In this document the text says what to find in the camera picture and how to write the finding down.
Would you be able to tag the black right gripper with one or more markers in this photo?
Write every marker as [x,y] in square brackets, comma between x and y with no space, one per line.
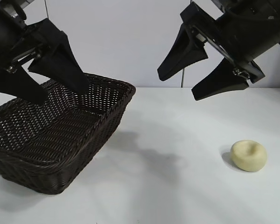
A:
[244,37]

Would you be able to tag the pale yellow egg yolk pastry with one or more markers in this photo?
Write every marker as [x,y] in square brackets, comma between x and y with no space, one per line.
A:
[248,156]

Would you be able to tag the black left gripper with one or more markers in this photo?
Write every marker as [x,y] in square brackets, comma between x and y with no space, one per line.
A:
[4,37]

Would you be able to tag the dark brown wicker basket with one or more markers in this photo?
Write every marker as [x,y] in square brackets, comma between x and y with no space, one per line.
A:
[60,140]

